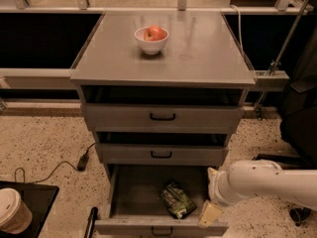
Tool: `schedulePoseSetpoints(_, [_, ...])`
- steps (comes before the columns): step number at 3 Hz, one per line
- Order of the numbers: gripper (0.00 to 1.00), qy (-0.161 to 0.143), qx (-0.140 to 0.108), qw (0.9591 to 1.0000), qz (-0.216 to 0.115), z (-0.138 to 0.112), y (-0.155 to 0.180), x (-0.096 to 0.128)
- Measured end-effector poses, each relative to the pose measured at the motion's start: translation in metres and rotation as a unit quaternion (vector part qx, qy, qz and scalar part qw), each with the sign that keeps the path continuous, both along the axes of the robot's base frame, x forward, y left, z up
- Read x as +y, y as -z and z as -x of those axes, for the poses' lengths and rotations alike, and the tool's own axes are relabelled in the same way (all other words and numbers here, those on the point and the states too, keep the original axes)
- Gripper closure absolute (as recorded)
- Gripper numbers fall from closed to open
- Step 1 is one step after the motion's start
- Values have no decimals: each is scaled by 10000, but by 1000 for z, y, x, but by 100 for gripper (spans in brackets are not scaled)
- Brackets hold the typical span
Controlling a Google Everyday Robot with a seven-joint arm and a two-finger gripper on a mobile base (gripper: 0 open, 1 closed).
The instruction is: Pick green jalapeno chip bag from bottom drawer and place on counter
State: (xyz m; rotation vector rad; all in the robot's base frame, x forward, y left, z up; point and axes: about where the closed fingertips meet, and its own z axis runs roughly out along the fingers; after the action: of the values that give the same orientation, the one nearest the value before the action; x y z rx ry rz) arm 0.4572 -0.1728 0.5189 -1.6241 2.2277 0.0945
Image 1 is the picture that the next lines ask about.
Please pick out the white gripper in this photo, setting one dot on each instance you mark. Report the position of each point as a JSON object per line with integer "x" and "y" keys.
{"x": 216, "y": 186}

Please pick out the green jalapeno chip bag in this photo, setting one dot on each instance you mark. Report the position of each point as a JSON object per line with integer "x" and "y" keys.
{"x": 176, "y": 201}

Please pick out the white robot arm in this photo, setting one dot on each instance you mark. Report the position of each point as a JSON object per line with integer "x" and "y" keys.
{"x": 244, "y": 180}

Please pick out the bottom grey drawer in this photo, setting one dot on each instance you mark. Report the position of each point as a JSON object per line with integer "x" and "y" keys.
{"x": 134, "y": 207}

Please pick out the grey drawer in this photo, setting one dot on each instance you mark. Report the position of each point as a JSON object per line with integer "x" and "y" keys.
{"x": 166, "y": 155}
{"x": 161, "y": 118}
{"x": 134, "y": 207}

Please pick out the grey drawer cabinet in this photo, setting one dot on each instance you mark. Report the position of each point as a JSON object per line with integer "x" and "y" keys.
{"x": 200, "y": 65}

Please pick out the middle grey drawer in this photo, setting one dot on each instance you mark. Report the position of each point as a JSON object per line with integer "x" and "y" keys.
{"x": 166, "y": 155}

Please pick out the top grey drawer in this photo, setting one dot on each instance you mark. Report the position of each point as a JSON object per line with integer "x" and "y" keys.
{"x": 161, "y": 118}

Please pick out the metal diagonal rod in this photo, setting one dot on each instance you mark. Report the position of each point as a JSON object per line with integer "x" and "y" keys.
{"x": 269, "y": 74}

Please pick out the black office chair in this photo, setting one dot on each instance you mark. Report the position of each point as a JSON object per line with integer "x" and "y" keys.
{"x": 297, "y": 106}

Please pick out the white ceramic bowl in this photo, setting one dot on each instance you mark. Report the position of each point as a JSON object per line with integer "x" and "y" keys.
{"x": 150, "y": 47}

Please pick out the red apple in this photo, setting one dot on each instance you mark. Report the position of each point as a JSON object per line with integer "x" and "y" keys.
{"x": 154, "y": 33}

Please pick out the black side table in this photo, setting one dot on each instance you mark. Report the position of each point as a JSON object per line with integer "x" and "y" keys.
{"x": 39, "y": 198}

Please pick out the paper coffee cup with lid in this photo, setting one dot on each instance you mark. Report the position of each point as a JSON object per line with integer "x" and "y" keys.
{"x": 15, "y": 215}

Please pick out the black handle bar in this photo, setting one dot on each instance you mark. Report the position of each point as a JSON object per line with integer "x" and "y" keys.
{"x": 90, "y": 222}

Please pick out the black power adapter with cable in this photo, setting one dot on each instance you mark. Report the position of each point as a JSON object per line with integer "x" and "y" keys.
{"x": 80, "y": 167}

